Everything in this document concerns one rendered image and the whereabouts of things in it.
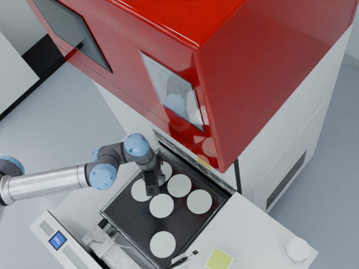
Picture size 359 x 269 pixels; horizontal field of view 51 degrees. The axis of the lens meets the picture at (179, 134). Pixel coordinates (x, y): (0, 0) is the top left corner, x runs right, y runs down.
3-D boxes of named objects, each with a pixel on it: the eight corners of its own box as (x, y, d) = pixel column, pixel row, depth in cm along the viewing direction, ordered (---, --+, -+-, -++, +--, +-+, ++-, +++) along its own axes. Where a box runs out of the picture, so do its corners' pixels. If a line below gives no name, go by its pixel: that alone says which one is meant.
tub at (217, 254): (217, 250, 134) (215, 245, 128) (235, 261, 131) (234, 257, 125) (205, 269, 131) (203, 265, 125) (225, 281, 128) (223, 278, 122)
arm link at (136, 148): (119, 134, 127) (144, 128, 126) (129, 148, 136) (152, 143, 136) (122, 155, 123) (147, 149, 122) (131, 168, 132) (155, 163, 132)
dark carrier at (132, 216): (160, 151, 164) (160, 151, 164) (222, 199, 149) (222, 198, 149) (103, 212, 156) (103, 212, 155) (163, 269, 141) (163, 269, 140)
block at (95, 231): (98, 225, 155) (95, 223, 152) (103, 230, 153) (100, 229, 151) (84, 240, 153) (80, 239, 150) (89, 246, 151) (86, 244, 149)
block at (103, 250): (110, 238, 151) (108, 236, 149) (116, 243, 150) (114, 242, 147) (96, 254, 149) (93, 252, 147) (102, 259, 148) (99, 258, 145)
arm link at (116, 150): (87, 158, 122) (119, 150, 122) (94, 144, 133) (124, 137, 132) (94, 179, 125) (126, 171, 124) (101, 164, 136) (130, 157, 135)
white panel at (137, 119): (111, 101, 191) (79, 49, 156) (242, 198, 155) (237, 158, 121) (107, 105, 190) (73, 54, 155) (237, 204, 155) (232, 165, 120)
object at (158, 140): (159, 141, 172) (154, 131, 164) (236, 199, 153) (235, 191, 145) (156, 143, 172) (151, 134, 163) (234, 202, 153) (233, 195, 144)
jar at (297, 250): (292, 239, 131) (295, 232, 122) (310, 253, 128) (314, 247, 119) (280, 255, 129) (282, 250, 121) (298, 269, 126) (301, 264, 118)
